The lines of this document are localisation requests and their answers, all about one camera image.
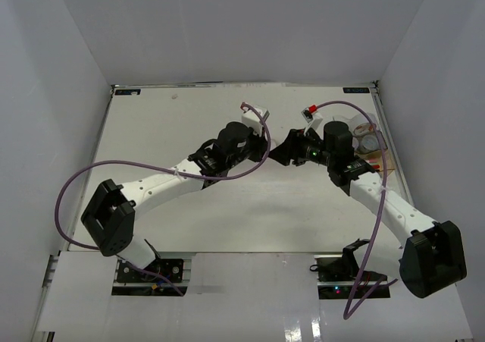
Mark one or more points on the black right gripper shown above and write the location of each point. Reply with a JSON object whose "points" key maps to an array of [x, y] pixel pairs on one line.
{"points": [[292, 147]]}

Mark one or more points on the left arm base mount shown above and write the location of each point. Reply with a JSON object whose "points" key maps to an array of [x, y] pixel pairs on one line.
{"points": [[167, 277]]}

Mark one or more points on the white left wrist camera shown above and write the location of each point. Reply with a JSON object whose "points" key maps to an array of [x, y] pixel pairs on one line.
{"points": [[254, 117]]}

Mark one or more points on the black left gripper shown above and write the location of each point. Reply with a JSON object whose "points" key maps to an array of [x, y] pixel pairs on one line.
{"points": [[261, 143]]}

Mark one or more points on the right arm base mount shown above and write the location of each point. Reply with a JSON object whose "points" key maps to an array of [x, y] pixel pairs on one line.
{"points": [[336, 275]]}

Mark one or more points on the blue label sticker right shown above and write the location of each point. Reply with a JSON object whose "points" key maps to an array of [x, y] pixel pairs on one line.
{"points": [[356, 90]]}

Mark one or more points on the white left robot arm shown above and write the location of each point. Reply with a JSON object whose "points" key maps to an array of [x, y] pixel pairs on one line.
{"points": [[113, 210]]}

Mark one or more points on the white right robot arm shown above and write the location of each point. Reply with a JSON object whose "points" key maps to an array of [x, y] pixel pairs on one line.
{"points": [[433, 257]]}

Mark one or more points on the clear tiered desk organizer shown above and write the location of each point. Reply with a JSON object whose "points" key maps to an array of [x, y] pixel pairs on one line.
{"points": [[383, 155]]}

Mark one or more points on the large clear tape roll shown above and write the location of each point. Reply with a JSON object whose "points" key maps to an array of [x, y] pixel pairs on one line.
{"points": [[360, 125]]}

